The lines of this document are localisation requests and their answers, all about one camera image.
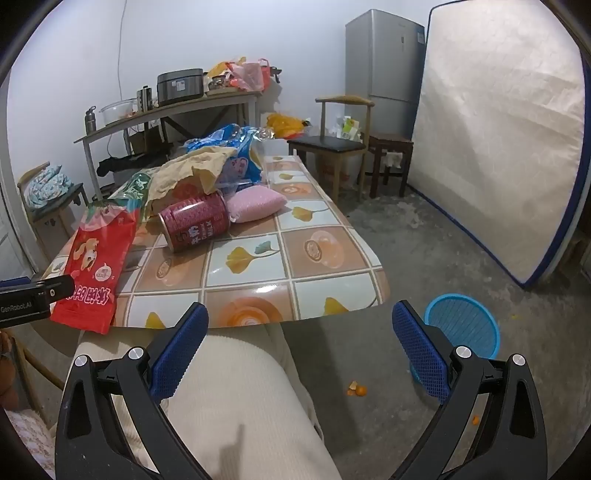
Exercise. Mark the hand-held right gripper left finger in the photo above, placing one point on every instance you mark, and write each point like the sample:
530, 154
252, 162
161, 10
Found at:
180, 355

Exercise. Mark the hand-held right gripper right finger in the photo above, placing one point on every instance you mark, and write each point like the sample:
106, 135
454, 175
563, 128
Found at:
420, 350

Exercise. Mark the blue plastic basket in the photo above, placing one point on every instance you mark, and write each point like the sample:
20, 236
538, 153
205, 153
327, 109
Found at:
461, 323

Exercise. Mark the red snack packet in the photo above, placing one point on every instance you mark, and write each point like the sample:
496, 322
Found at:
92, 272

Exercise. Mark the pink bubble wrap pouch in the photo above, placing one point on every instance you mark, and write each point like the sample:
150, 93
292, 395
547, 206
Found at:
256, 203

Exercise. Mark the blue plastic bag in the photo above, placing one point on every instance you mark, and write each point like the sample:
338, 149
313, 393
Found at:
240, 157

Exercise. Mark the orange peel pieces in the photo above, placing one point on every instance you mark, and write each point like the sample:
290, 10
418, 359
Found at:
358, 391

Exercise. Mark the floral cloth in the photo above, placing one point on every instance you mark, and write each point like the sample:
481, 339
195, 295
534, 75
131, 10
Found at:
44, 184

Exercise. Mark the red metal can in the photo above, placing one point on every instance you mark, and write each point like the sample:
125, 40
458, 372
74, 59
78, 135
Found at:
194, 224

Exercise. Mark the tile patterned tablecloth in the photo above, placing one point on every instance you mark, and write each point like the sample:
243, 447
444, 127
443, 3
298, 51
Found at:
286, 258

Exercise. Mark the green snack packet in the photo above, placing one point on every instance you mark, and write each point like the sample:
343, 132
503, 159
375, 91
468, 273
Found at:
136, 189

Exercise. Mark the black cloth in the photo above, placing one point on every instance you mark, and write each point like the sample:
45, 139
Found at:
129, 164

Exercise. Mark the yellow cloth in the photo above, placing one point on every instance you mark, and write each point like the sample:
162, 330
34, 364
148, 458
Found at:
184, 173

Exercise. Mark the metal water bottle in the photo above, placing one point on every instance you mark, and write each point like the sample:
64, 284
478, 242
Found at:
91, 121

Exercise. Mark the white bucket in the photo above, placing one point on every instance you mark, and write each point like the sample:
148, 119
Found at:
344, 166

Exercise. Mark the clear plastic bowl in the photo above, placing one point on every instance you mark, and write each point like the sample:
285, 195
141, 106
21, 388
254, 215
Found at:
117, 113

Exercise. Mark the dark wooden stool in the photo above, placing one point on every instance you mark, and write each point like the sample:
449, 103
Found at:
390, 138

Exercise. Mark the white mattress with blue edge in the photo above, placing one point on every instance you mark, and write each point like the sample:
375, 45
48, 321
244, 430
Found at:
498, 138

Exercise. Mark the wooden chair with black seat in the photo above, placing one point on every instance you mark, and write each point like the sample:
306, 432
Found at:
328, 144

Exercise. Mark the grey metal container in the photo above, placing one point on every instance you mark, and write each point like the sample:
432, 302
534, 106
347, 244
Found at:
145, 99

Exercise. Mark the orange plastic bag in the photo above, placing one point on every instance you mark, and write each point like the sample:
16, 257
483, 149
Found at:
284, 124

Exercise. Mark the grey rice cooker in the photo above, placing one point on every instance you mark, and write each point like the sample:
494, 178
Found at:
180, 87

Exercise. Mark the yellow plastic bag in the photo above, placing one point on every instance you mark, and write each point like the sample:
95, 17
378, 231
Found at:
217, 70

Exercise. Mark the pink plastic bag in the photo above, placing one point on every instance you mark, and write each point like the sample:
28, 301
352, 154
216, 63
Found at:
249, 76

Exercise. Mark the grey refrigerator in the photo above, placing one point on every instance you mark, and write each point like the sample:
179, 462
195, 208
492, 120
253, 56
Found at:
378, 60

